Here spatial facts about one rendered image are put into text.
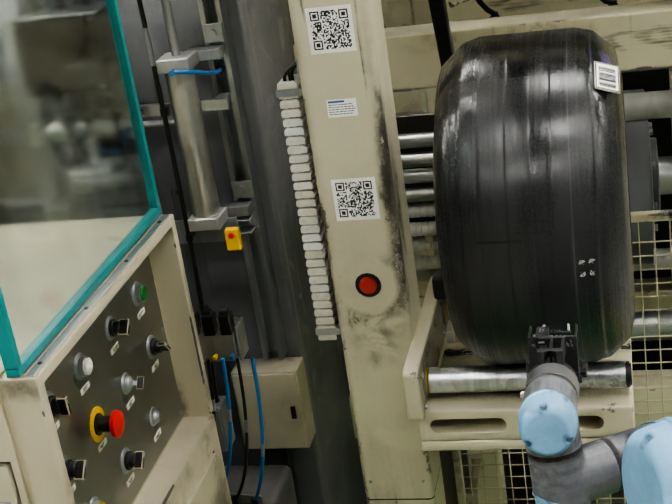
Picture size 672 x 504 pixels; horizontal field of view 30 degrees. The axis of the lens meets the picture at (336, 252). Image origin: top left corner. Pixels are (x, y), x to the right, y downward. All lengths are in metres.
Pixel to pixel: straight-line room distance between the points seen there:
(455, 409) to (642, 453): 0.84
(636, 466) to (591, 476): 0.37
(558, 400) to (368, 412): 0.69
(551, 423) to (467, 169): 0.44
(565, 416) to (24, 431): 0.69
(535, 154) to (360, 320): 0.50
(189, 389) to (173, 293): 0.18
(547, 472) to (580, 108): 0.55
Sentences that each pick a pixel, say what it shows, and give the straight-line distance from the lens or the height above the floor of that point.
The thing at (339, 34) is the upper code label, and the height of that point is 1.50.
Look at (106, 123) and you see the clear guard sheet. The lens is 1.89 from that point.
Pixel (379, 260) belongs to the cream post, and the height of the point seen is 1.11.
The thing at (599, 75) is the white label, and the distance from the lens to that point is 1.97.
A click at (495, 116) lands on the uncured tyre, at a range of 1.92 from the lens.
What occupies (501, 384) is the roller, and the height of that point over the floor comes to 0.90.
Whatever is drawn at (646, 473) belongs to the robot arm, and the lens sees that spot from 1.35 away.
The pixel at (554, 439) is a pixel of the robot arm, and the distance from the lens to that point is 1.67.
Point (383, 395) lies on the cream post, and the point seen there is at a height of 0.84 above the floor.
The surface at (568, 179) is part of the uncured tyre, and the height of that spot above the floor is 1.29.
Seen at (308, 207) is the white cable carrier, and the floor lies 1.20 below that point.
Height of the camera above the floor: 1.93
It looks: 22 degrees down
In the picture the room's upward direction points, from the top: 9 degrees counter-clockwise
